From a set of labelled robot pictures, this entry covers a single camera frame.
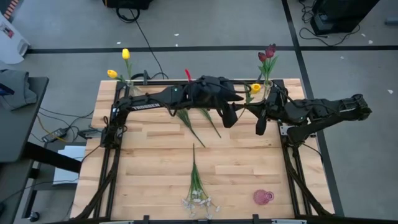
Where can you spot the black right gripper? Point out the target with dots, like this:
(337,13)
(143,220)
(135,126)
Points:
(275,107)

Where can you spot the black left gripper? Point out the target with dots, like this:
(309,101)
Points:
(214,91)

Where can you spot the yellow artificial tulip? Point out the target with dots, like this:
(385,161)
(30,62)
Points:
(125,53)
(112,73)
(256,88)

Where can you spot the dark red artificial tulip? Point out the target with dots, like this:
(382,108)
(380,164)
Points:
(273,47)
(262,57)
(270,53)

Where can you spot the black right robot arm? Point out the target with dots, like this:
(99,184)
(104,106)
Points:
(323,109)

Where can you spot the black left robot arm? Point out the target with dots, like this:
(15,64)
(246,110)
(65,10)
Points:
(146,101)

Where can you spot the clear glass vase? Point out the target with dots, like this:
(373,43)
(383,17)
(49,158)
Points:
(266,90)
(134,88)

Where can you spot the pink glass vase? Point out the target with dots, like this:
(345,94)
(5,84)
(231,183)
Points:
(261,197)

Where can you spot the white artificial flower bunch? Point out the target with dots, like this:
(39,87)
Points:
(185,116)
(209,118)
(195,180)

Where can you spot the black equipment case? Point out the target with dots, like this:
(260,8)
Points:
(342,12)

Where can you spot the black box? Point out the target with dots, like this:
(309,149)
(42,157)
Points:
(127,3)

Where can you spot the black power adapter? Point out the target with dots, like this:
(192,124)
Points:
(54,134)
(88,133)

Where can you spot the grey floor box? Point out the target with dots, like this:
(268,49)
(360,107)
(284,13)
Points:
(391,21)

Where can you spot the white paper sheet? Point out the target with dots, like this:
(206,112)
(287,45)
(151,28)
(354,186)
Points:
(66,179)

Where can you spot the grey cloth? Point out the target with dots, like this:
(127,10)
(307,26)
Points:
(18,90)

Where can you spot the dark grey desk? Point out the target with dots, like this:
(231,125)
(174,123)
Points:
(12,133)

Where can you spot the white plastic container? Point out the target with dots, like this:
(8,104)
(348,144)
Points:
(12,46)

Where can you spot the black caster wheel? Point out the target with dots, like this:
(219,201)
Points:
(35,216)

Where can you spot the orange black striped board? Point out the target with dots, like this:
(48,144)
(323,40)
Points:
(12,7)

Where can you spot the black aluminium table frame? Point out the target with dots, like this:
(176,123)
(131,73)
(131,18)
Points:
(155,82)

